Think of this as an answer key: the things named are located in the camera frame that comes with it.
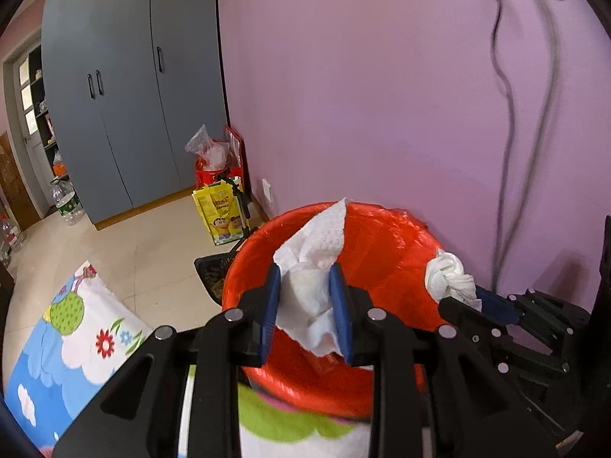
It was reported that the large clear water bottle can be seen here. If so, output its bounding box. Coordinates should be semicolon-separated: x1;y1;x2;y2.
50;176;86;226
0;214;26;255

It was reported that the dark shelf unit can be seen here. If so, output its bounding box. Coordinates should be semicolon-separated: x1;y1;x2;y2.
29;45;64;179

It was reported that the dark furniture edge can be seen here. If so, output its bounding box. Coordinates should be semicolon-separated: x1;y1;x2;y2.
592;214;611;308

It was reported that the red paper bag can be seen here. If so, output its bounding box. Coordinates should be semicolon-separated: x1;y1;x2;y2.
224;125;250;192

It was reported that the knotted white tissue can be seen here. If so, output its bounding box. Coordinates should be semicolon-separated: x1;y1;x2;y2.
424;248;484;313

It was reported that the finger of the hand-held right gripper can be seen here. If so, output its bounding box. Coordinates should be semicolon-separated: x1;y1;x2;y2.
438;296;569;377
476;287;576;339

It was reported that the grey door with glass panes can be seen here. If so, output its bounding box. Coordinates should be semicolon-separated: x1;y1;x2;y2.
2;33;54;220

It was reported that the yellow printed shopping bag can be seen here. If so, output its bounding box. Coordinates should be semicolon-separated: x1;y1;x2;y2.
192;182;249;247

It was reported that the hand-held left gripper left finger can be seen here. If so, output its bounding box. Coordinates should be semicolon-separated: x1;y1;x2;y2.
52;262;282;458

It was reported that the red trash bin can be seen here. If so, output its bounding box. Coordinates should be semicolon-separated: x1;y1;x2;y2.
220;200;447;421

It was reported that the white paper towel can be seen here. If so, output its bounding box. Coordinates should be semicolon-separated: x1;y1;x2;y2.
273;197;348;358

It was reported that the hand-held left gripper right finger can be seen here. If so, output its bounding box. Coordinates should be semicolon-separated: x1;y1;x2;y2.
328;262;559;458

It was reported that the grey cable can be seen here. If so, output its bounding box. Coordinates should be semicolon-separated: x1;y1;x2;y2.
495;0;562;292

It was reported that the printed cartoon blanket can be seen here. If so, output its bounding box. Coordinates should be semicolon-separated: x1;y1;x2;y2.
0;260;373;458

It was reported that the black folding stand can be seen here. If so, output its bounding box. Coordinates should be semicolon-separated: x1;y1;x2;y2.
215;169;261;240

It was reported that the grey wardrobe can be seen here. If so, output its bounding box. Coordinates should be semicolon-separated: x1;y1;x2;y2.
40;0;229;226

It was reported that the brown wooden cabinet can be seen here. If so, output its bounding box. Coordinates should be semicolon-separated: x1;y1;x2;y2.
0;131;43;231

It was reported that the red bucket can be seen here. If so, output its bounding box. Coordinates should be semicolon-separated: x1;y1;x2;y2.
195;140;239;192

